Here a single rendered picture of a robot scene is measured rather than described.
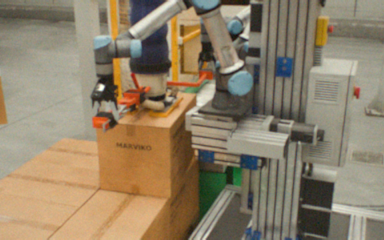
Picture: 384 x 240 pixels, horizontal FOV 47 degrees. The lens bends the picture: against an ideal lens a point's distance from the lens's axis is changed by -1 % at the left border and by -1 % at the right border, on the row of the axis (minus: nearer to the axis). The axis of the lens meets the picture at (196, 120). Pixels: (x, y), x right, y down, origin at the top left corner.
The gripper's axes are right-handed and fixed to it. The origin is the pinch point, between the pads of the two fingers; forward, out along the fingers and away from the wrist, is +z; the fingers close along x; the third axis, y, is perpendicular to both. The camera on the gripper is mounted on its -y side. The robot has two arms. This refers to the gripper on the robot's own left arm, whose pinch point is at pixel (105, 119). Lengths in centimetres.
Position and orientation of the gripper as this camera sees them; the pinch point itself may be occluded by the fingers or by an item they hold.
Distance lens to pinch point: 193.9
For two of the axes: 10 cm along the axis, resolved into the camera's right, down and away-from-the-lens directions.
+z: 0.0, 9.4, 3.4
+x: -9.7, -0.8, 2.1
